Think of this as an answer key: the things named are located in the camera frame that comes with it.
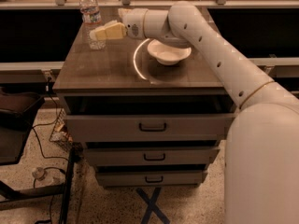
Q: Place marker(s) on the dark office chair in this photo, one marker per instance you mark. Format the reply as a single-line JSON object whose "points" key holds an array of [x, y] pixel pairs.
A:
{"points": [[17, 115]]}

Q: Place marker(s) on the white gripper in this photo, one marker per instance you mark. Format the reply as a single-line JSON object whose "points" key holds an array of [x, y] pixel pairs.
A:
{"points": [[135, 23]]}

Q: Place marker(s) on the grey drawer cabinet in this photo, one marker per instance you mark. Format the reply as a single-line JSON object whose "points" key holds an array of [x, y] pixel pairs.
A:
{"points": [[123, 79]]}

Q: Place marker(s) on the blue tape cross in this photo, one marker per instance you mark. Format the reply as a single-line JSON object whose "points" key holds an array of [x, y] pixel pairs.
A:
{"points": [[152, 207]]}

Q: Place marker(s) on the clear plastic water bottle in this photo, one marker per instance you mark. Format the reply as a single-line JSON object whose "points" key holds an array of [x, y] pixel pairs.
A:
{"points": [[91, 17]]}

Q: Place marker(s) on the black table leg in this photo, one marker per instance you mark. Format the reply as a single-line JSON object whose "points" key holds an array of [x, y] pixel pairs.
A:
{"points": [[9, 195]]}

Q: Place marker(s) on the grey drawer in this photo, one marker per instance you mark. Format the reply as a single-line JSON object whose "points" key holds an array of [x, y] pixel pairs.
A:
{"points": [[168, 178], [121, 128], [150, 156]]}

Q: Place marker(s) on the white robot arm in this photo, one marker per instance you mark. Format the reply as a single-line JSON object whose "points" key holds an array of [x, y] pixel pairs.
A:
{"points": [[261, 178]]}

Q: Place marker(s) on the middle grey drawer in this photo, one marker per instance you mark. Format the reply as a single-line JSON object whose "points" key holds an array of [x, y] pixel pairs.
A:
{"points": [[150, 156]]}

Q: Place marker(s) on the bottom grey drawer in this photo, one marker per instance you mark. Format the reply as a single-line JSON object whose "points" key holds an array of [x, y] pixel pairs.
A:
{"points": [[168, 178]]}

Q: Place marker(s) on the white plug adapter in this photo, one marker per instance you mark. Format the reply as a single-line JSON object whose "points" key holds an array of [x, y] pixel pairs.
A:
{"points": [[42, 177]]}

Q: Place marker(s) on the top grey drawer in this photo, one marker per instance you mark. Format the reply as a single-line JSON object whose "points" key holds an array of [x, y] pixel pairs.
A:
{"points": [[121, 128]]}

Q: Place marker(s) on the white bowl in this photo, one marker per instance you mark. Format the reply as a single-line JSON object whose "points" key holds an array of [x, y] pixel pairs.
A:
{"points": [[167, 55]]}

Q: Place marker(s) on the wire basket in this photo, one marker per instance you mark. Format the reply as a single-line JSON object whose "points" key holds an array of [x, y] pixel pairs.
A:
{"points": [[60, 135]]}

